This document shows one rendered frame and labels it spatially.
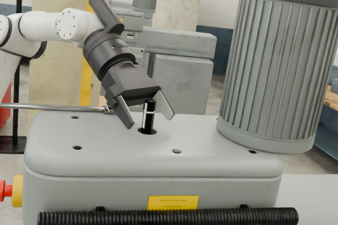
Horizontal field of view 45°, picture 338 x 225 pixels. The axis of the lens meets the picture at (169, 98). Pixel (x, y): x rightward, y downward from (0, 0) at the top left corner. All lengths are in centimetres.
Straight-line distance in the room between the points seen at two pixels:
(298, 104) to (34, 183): 47
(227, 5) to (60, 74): 830
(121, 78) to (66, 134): 15
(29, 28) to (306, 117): 64
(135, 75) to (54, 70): 173
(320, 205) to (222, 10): 966
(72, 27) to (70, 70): 167
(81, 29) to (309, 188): 62
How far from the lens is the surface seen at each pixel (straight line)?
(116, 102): 75
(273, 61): 75
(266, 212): 77
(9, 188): 82
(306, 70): 76
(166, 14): 915
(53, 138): 72
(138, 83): 79
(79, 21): 84
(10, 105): 86
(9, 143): 534
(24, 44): 107
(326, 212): 94
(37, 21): 100
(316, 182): 105
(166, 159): 69
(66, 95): 255
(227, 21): 1057
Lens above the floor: 217
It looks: 16 degrees down
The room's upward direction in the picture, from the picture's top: 8 degrees clockwise
